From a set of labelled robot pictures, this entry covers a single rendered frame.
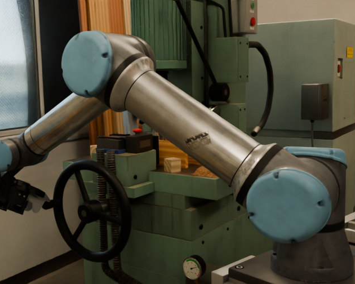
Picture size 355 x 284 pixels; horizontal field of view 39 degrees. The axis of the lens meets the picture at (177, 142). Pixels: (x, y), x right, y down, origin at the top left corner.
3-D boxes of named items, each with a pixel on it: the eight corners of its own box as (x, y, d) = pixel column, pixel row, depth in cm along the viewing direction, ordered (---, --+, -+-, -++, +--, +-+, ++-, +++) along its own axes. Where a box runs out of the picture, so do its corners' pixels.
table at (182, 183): (40, 183, 162) (39, 165, 162) (104, 168, 187) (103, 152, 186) (198, 209, 128) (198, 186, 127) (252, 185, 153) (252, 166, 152)
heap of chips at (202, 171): (189, 174, 142) (189, 164, 142) (212, 167, 152) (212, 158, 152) (215, 177, 137) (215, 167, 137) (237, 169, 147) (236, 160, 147)
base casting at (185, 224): (80, 218, 168) (78, 191, 166) (177, 185, 214) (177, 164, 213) (192, 242, 142) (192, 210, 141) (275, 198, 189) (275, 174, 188)
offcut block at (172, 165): (173, 169, 150) (173, 157, 149) (181, 171, 146) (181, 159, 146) (164, 171, 148) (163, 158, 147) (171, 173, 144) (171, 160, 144)
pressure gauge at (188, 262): (181, 283, 138) (181, 255, 137) (189, 279, 141) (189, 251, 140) (201, 288, 135) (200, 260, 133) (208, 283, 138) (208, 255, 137)
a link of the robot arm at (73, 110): (159, 26, 108) (20, 135, 130) (132, 22, 98) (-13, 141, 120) (185, 72, 107) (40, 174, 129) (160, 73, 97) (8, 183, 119)
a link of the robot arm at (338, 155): (350, 211, 96) (352, 141, 94) (338, 231, 84) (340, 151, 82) (288, 204, 101) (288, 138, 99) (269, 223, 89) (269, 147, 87)
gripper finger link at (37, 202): (43, 217, 139) (18, 207, 132) (50, 196, 141) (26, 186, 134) (50, 218, 137) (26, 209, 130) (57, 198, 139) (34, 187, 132)
